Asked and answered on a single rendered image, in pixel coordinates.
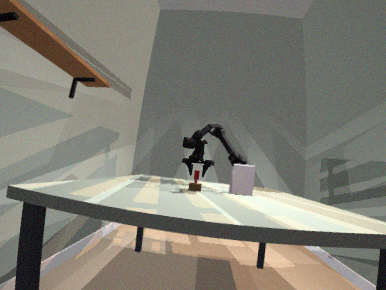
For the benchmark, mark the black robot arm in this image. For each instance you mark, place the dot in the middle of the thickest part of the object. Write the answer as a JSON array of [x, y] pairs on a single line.
[[219, 132]]

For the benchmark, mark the brown square block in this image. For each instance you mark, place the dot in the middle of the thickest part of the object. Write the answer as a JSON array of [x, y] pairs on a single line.
[[195, 187]]

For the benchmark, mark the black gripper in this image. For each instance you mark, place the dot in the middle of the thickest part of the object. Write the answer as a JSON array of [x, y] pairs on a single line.
[[206, 163]]

